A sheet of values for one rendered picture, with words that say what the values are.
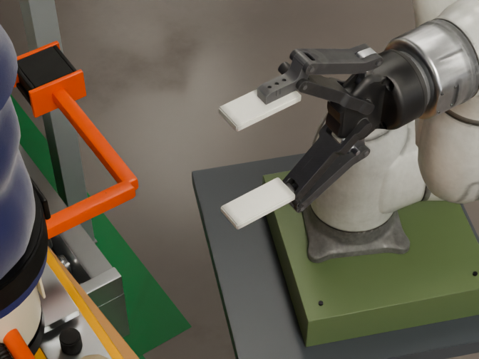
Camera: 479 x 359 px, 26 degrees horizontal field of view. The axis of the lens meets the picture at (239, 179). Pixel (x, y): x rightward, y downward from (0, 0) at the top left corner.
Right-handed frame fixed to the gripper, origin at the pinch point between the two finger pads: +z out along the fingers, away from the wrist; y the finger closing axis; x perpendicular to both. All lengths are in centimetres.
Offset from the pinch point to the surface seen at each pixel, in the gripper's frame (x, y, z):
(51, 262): 34, 45, 9
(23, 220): 18.5, 15.9, 15.5
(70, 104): 49, 33, -4
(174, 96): 155, 157, -80
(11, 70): 19.7, -3.7, 12.8
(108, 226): 120, 157, -37
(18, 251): 17.5, 19.1, 17.2
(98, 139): 40, 33, -4
